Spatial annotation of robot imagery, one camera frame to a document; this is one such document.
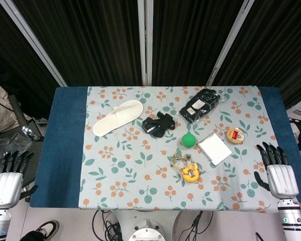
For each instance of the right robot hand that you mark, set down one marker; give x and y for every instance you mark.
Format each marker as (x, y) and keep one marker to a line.
(282, 179)

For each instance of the black gloves in plastic bag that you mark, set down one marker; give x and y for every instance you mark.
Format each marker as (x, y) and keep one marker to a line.
(199, 105)

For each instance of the floral patterned tablecloth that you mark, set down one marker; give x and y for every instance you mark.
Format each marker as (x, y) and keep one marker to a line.
(150, 160)

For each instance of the round red yellow tin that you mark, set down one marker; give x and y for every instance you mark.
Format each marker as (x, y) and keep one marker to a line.
(235, 135)

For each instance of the black and white sneaker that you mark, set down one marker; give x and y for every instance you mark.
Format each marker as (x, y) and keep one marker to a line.
(43, 230)

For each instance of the green ball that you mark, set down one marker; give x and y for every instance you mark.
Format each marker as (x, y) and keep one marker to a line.
(188, 140)

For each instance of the robot base column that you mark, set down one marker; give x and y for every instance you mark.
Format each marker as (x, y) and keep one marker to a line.
(147, 227)

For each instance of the white slipper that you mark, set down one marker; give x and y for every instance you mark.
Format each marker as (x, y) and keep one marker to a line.
(118, 117)

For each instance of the silver digital kitchen scale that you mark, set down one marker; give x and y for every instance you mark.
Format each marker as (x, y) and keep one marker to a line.
(214, 148)

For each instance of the beige jacket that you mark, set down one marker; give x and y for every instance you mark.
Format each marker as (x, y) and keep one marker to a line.
(1, 108)

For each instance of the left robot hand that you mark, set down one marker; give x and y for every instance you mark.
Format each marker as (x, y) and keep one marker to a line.
(6, 185)

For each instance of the blue table mat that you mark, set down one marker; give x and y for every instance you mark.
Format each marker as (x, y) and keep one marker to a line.
(59, 148)

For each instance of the clear plastic tray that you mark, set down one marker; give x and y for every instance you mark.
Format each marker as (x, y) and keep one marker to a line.
(11, 146)

